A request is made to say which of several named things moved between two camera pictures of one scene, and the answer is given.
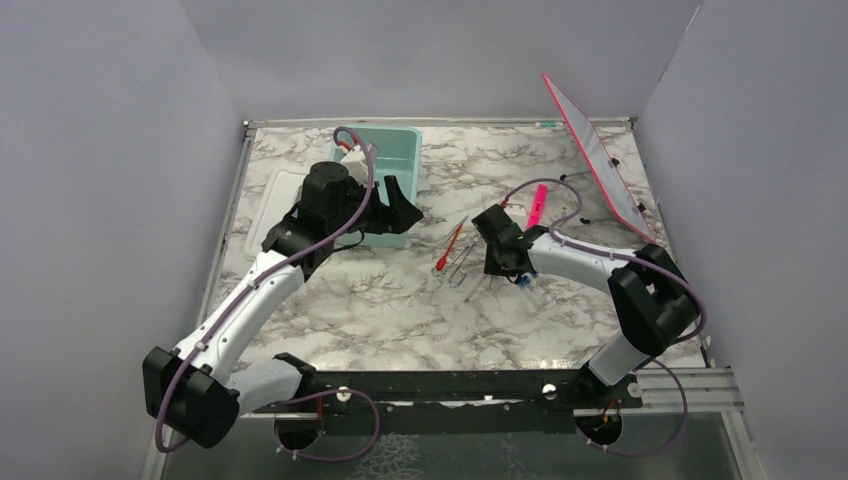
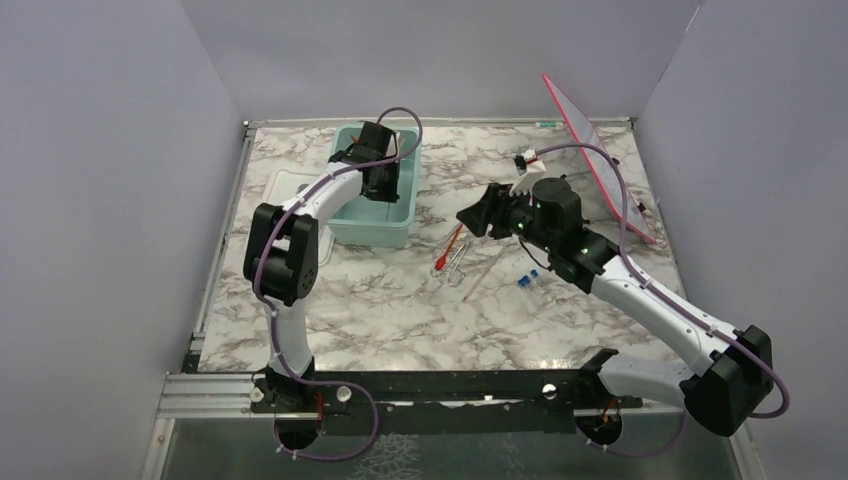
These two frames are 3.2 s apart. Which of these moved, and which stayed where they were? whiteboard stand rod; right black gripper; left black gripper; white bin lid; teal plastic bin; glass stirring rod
Moved: left black gripper; right black gripper
Stayed: white bin lid; teal plastic bin; glass stirring rod; whiteboard stand rod
